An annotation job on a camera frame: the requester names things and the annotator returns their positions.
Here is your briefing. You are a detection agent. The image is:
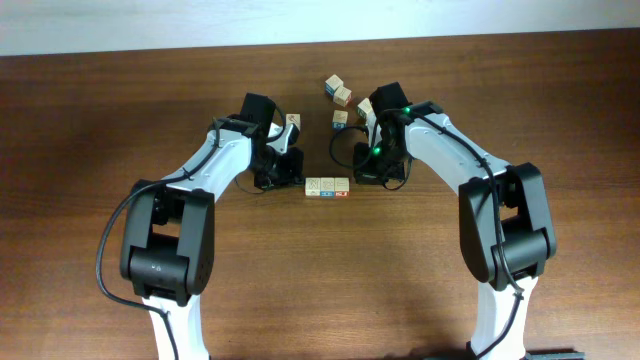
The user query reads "wooden block shell drawing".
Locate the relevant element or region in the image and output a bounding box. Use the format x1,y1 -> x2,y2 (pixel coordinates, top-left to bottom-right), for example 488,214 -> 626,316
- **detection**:
305,177 -> 321,197

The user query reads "wooden block red U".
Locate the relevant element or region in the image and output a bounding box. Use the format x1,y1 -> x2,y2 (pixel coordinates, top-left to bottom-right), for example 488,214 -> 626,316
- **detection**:
334,177 -> 350,197

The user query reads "wooden block blue side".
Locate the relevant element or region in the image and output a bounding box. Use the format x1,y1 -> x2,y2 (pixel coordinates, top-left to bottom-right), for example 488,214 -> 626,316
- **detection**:
325,74 -> 344,97
320,177 -> 335,197

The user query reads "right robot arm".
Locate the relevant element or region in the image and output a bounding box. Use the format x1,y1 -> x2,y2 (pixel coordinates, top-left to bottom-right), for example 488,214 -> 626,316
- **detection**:
353,82 -> 557,359

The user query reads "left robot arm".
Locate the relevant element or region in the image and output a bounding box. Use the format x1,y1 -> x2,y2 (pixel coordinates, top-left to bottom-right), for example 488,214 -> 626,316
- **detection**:
120,93 -> 304,359

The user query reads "lone wooden block red drawing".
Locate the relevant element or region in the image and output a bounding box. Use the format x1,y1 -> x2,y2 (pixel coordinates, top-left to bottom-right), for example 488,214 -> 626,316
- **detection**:
286,114 -> 301,129

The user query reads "wooden block green side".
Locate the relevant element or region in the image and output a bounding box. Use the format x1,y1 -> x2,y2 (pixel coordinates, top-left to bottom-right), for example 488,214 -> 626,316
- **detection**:
356,98 -> 374,121

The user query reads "wooden block blue front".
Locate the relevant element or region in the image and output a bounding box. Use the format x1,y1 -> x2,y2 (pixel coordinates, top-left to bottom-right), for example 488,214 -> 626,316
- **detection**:
332,110 -> 349,130

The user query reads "wooden block red letter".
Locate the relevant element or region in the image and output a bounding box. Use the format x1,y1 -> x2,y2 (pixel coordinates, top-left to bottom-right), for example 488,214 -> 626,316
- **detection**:
333,86 -> 352,107

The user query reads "wooden block blue side top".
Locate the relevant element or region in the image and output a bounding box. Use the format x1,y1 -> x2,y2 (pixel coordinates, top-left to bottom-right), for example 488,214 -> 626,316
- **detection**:
325,74 -> 344,97

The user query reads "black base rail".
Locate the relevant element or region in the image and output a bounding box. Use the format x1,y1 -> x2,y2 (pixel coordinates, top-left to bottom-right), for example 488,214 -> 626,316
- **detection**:
523,350 -> 586,360

